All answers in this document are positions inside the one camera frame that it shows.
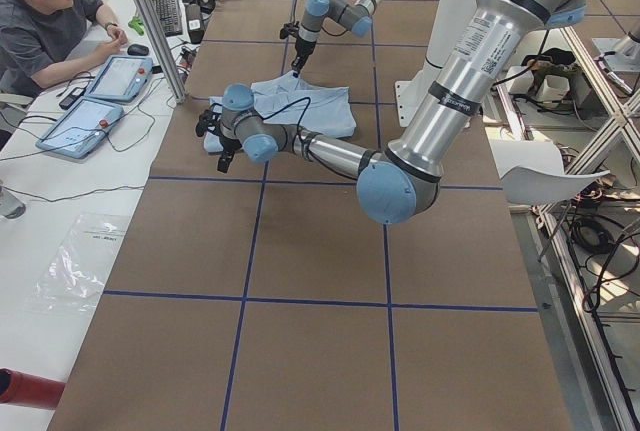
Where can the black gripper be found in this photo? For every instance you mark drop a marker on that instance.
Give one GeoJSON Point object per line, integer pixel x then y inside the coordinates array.
{"type": "Point", "coordinates": [229, 145]}
{"type": "Point", "coordinates": [302, 46]}

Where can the light blue button shirt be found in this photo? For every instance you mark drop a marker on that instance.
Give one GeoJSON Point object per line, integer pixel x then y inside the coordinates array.
{"type": "Point", "coordinates": [289, 100]}

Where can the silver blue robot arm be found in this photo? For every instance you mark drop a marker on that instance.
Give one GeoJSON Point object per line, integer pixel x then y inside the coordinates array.
{"type": "Point", "coordinates": [354, 16]}
{"type": "Point", "coordinates": [477, 39]}

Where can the upper blue teach pendant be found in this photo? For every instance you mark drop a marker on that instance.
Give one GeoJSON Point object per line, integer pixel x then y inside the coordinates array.
{"type": "Point", "coordinates": [121, 78]}

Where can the blue teach pendant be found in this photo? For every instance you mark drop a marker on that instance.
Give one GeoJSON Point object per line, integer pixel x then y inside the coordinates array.
{"type": "Point", "coordinates": [121, 78]}
{"type": "Point", "coordinates": [81, 129]}

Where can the black computer mouse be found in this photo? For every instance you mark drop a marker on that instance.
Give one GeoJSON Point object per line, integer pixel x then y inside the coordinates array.
{"type": "Point", "coordinates": [138, 50]}

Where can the black computer keyboard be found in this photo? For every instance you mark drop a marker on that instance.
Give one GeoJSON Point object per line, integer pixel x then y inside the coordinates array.
{"type": "Point", "coordinates": [169, 15]}

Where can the lower blue teach pendant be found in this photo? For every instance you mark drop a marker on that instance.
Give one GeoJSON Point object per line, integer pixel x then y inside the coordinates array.
{"type": "Point", "coordinates": [81, 129]}

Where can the green small object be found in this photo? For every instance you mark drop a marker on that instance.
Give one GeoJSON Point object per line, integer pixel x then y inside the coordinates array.
{"type": "Point", "coordinates": [137, 25]}

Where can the black phone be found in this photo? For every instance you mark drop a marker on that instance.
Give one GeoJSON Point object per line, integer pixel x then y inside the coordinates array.
{"type": "Point", "coordinates": [71, 97]}

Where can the clear plastic bag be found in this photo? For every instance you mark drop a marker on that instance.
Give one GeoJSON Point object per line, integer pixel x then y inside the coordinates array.
{"type": "Point", "coordinates": [74, 280]}

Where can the clear water bottle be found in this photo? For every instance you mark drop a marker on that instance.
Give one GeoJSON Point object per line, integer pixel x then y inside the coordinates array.
{"type": "Point", "coordinates": [11, 207]}

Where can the seated person in grey shirt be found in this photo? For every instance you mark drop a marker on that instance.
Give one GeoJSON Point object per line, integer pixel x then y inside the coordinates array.
{"type": "Point", "coordinates": [37, 37]}

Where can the white curved guard sheet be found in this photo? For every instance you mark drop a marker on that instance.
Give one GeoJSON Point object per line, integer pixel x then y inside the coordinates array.
{"type": "Point", "coordinates": [532, 172]}

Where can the red cylinder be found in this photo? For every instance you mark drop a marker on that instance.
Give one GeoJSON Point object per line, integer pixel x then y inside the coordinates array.
{"type": "Point", "coordinates": [26, 390]}

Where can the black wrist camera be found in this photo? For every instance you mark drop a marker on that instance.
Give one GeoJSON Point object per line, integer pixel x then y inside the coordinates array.
{"type": "Point", "coordinates": [290, 29]}
{"type": "Point", "coordinates": [208, 121]}

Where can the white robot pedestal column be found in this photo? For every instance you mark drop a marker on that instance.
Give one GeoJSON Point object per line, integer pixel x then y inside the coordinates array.
{"type": "Point", "coordinates": [440, 51]}

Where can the aluminium frame post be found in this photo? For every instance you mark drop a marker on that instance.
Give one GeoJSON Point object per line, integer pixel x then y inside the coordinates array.
{"type": "Point", "coordinates": [161, 48]}

